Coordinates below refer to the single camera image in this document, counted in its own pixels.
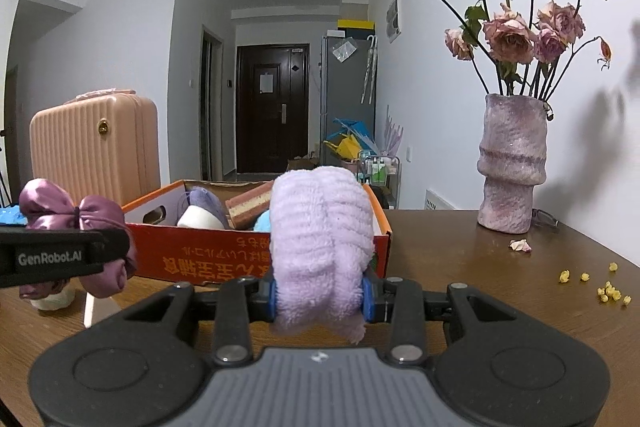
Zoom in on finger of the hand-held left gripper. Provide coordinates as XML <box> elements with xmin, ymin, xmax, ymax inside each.
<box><xmin>92</xmin><ymin>229</ymin><xmax>130</xmax><ymax>265</ymax></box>

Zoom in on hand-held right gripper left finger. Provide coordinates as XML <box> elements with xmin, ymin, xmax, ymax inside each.
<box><xmin>120</xmin><ymin>279</ymin><xmax>277</xmax><ymax>365</ymax></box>

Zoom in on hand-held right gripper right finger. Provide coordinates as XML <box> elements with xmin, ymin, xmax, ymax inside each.
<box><xmin>361</xmin><ymin>277</ymin><xmax>521</xmax><ymax>365</ymax></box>

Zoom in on purple satin bow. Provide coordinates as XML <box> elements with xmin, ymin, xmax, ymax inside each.
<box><xmin>18</xmin><ymin>178</ymin><xmax>138</xmax><ymax>299</ymax></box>

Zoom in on red cardboard box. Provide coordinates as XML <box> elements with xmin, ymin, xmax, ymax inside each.
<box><xmin>121</xmin><ymin>179</ymin><xmax>393</xmax><ymax>285</ymax></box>

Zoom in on lilac towel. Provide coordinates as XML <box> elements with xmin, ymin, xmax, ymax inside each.
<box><xmin>270</xmin><ymin>164</ymin><xmax>377</xmax><ymax>343</ymax></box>

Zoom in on white round sponge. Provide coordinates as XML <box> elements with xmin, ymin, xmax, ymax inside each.
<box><xmin>176</xmin><ymin>206</ymin><xmax>228</xmax><ymax>230</ymax></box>

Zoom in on brown beige layered sponge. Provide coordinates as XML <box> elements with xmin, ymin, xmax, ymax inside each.
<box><xmin>225</xmin><ymin>184</ymin><xmax>273</xmax><ymax>230</ymax></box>

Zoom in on purple woven drawstring pouch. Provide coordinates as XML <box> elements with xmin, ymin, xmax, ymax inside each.
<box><xmin>186</xmin><ymin>187</ymin><xmax>228</xmax><ymax>220</ymax></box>

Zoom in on small white block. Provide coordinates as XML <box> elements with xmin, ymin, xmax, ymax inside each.
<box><xmin>82</xmin><ymin>292</ymin><xmax>121</xmax><ymax>329</ymax></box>

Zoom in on pink ribbed suitcase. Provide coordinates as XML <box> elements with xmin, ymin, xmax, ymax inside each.
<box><xmin>29</xmin><ymin>89</ymin><xmax>162</xmax><ymax>208</ymax></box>

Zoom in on black cloth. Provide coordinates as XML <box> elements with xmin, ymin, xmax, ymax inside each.
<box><xmin>372</xmin><ymin>184</ymin><xmax>401</xmax><ymax>210</ymax></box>

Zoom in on trolley with bottles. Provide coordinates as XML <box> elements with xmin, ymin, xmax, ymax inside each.
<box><xmin>357</xmin><ymin>151</ymin><xmax>402</xmax><ymax>190</ymax></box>

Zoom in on side room door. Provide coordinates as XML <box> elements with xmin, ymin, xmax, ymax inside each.
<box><xmin>200</xmin><ymin>24</ymin><xmax>223</xmax><ymax>182</ymax></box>

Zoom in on purple feather decoration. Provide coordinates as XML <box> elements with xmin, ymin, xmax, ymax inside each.
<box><xmin>382</xmin><ymin>104</ymin><xmax>405</xmax><ymax>155</ymax></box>

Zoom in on dark brown entrance door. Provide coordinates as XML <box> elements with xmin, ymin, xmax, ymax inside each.
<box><xmin>236</xmin><ymin>44</ymin><xmax>310</xmax><ymax>174</ymax></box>

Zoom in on eyeglasses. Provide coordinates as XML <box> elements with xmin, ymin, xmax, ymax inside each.
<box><xmin>531</xmin><ymin>208</ymin><xmax>560</xmax><ymax>229</ymax></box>

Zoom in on pink textured vase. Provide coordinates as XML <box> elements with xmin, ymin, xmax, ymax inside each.
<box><xmin>476</xmin><ymin>93</ymin><xmax>550</xmax><ymax>235</ymax></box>

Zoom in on grey cabinet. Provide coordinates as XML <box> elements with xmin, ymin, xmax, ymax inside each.
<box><xmin>320</xmin><ymin>34</ymin><xmax>377</xmax><ymax>168</ymax></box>

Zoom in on hanging folded umbrella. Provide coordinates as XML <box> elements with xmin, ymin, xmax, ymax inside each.
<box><xmin>360</xmin><ymin>34</ymin><xmax>378</xmax><ymax>105</ymax></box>

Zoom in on scattered yellow crumbs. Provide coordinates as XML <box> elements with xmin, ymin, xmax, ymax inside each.
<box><xmin>557</xmin><ymin>262</ymin><xmax>633</xmax><ymax>307</ymax></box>

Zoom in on clear plastic bag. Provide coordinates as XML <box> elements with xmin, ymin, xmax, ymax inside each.
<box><xmin>331</xmin><ymin>38</ymin><xmax>357</xmax><ymax>62</ymax></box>

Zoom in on dried pink roses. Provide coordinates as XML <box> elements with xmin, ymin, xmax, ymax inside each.
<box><xmin>375</xmin><ymin>0</ymin><xmax>627</xmax><ymax>100</ymax></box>

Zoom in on white wall heater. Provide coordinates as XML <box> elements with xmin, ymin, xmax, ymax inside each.
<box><xmin>425</xmin><ymin>188</ymin><xmax>456</xmax><ymax>210</ymax></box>

